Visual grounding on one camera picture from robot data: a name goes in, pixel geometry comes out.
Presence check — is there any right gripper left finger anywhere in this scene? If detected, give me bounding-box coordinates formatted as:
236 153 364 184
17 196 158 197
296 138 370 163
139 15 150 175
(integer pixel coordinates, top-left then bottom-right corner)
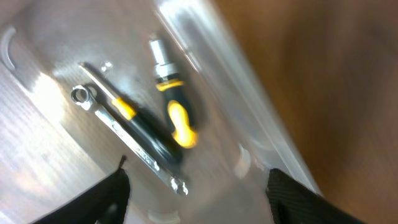
35 155 131 223

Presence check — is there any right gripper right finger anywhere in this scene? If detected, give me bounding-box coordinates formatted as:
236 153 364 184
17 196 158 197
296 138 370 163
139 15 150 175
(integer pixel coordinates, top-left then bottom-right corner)
266 169 362 224

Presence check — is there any slim black yellow screwdriver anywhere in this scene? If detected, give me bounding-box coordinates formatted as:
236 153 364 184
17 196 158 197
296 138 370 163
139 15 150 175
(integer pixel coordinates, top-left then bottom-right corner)
79 62 183 165

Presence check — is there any silver combination wrench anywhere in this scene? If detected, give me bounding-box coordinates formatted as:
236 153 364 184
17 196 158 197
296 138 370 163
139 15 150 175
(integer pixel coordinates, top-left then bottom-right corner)
70 85 189 196

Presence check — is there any stubby yellow black screwdriver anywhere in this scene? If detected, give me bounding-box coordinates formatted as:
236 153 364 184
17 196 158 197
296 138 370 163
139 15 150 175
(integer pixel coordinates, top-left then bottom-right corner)
149 36 198 149

